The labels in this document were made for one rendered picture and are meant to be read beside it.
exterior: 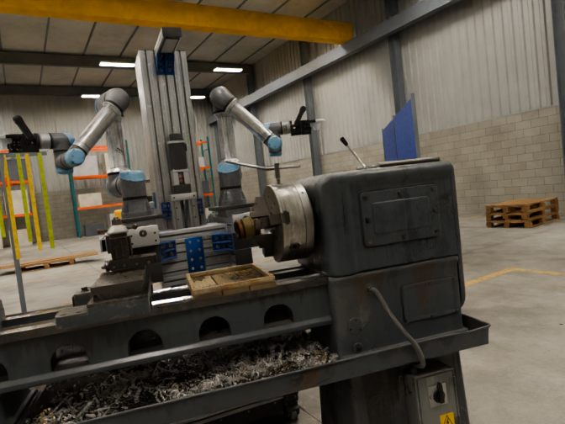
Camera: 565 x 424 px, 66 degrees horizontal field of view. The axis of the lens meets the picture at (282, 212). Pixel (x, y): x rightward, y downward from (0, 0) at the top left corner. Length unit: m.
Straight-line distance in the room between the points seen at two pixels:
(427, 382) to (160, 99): 1.87
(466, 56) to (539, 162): 3.52
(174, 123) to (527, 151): 10.68
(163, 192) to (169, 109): 0.45
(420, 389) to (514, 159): 10.93
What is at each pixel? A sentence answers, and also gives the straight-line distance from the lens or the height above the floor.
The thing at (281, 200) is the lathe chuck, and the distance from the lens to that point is 1.64.
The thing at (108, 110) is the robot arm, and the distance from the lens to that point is 2.26.
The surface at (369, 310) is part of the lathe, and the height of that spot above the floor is 0.72.
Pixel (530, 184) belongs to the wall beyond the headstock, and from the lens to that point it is 12.35.
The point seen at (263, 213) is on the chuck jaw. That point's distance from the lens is 1.77.
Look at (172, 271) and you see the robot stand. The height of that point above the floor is 0.87.
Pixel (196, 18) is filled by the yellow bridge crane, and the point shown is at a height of 6.13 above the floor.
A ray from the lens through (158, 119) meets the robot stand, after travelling 2.46.
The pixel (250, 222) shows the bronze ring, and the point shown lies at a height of 1.10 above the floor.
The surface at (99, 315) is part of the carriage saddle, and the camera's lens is 1.52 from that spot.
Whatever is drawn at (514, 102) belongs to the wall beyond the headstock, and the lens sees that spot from 12.61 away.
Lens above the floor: 1.22
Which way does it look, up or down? 3 degrees down
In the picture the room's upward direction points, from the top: 7 degrees counter-clockwise
